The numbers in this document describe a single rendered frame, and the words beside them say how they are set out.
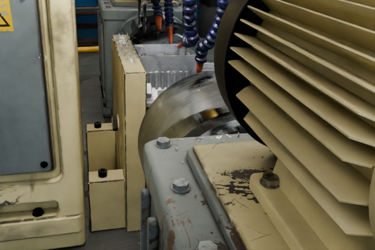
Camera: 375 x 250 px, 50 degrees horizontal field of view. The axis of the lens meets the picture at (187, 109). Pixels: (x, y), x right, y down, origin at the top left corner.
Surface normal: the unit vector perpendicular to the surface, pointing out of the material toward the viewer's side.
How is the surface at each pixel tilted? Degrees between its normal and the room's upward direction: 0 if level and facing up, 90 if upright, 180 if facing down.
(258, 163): 0
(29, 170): 90
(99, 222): 90
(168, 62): 90
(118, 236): 0
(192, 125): 36
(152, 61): 90
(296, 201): 79
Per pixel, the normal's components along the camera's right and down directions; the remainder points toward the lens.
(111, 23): 0.24, 0.39
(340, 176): -0.26, -0.86
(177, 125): -0.63, -0.64
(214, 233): 0.04, -0.92
